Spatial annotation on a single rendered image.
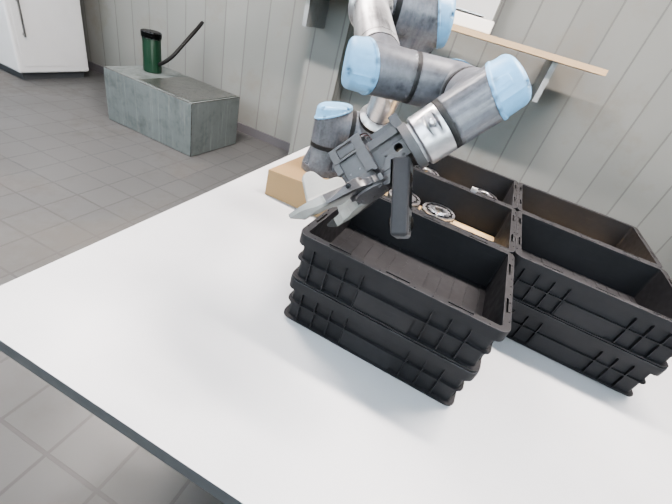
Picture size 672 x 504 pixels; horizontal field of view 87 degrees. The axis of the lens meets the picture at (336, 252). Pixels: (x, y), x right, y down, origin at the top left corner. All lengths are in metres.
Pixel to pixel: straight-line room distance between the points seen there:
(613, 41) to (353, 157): 2.71
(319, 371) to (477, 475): 0.32
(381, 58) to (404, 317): 0.42
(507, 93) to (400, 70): 0.15
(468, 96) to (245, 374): 0.58
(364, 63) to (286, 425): 0.58
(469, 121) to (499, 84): 0.05
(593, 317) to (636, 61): 2.37
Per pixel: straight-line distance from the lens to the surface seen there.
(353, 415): 0.71
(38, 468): 1.49
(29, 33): 4.60
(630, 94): 3.19
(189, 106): 3.08
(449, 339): 0.68
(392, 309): 0.67
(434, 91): 0.61
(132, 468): 1.42
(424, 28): 0.97
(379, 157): 0.54
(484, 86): 0.53
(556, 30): 3.10
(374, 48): 0.59
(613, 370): 1.09
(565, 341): 1.04
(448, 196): 1.17
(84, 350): 0.77
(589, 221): 1.52
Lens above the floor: 1.29
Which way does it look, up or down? 34 degrees down
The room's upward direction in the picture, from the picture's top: 17 degrees clockwise
